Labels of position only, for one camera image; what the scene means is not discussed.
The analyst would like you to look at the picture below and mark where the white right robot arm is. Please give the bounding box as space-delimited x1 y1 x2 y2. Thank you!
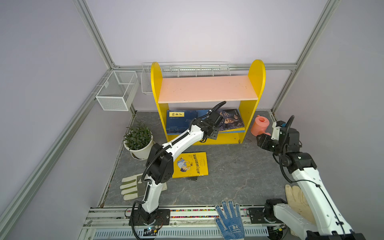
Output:
257 125 365 240

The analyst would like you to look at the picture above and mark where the white plastic plant pot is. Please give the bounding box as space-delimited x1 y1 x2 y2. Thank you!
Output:
124 136 155 161

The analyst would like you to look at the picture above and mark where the cream leather glove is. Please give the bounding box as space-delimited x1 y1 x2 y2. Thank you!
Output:
285 185 316 225

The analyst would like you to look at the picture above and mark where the beige grey work glove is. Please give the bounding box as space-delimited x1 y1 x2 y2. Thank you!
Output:
120 174 168 202

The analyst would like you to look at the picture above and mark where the blue lower shelf board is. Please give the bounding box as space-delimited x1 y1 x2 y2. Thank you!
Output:
166 108 246 136

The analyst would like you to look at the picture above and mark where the yellow cartoon cover book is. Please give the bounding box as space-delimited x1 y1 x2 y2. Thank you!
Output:
219 128 245 134

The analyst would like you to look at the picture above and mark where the green potted plant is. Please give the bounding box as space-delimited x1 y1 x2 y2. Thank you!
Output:
124 123 153 151

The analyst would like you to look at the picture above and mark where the aluminium frame post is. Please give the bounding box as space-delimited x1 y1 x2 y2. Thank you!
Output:
73 0 115 69

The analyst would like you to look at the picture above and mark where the pink upper shelf board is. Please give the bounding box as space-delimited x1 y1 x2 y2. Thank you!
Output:
153 76 266 104

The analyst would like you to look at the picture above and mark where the dark blue book yellow label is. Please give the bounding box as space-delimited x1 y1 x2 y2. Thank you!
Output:
166 110 198 135

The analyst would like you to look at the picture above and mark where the white wire basket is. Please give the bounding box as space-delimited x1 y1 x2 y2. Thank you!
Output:
141 62 231 95

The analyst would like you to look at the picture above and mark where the white mesh basket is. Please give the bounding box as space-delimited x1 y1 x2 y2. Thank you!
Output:
96 71 139 112

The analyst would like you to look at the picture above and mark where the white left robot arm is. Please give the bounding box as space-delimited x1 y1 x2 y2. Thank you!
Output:
138 111 224 224

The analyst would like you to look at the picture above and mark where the purple book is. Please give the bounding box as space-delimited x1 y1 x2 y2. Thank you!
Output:
218 109 245 132

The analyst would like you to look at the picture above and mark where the blue dotted knit glove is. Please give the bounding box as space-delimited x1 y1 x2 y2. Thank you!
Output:
215 200 245 240

